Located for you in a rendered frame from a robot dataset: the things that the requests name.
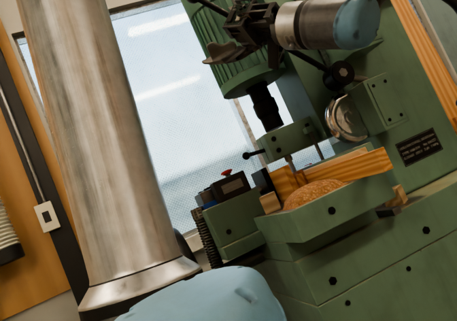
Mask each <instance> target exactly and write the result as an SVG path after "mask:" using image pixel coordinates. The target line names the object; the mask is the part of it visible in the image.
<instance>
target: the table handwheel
mask: <svg viewBox="0 0 457 321"><path fill-rule="evenodd" d="M173 230H174V233H175V237H176V239H177V244H178V246H179V249H180V253H181V254H182V255H184V256H185V257H186V258H188V259H190V260H192V261H194V262H195V263H197V264H198V262H197V260H196V258H195V257H194V254H193V253H192V250H191V249H190V247H189V245H188V244H187V242H186V240H185V239H184V237H183V235H182V234H181V233H180V232H179V231H178V230H177V229H176V228H173ZM264 261H265V257H264V255H263V253H262V251H261V249H260V248H255V249H253V250H251V251H249V252H247V253H245V254H242V255H241V256H238V257H237V258H234V259H233V260H230V261H228V262H227V263H224V264H223V265H224V267H231V266H243V267H250V268H252V267H254V266H256V265H258V264H260V263H262V262H264Z"/></svg>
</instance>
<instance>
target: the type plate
mask: <svg viewBox="0 0 457 321"><path fill-rule="evenodd" d="M395 146H396V148H397V150H398V152H399V154H400V156H401V158H402V160H403V163H404V165H405V167H408V166H410V165H412V164H414V163H416V162H418V161H420V160H422V159H424V158H426V157H428V156H430V155H432V154H434V153H437V152H439V151H441V150H443V147H442V145H441V143H440V141H439V139H438V137H437V135H436V133H435V131H434V129H433V128H430V129H428V130H426V131H423V132H421V133H419V134H417V135H414V136H413V137H410V138H408V139H406V140H404V141H401V142H399V143H397V144H395Z"/></svg>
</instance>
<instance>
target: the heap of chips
mask: <svg viewBox="0 0 457 321"><path fill-rule="evenodd" d="M349 183H350V182H348V183H343V182H341V181H340V180H338V179H325V180H318V181H314V182H311V183H309V184H307V185H305V186H302V187H300V188H299V189H297V190H296V191H294V192H293V193H292V194H291V195H290V196H289V197H288V198H287V199H286V200H285V201H284V208H283V210H280V211H285V210H289V209H295V208H297V207H299V206H302V205H304V204H306V203H308V202H310V201H313V200H314V199H317V198H318V197H321V196H322V195H325V194H327V193H329V192H331V191H333V190H335V189H338V188H340V187H342V186H344V185H346V184H349ZM280 211H279V212H280Z"/></svg>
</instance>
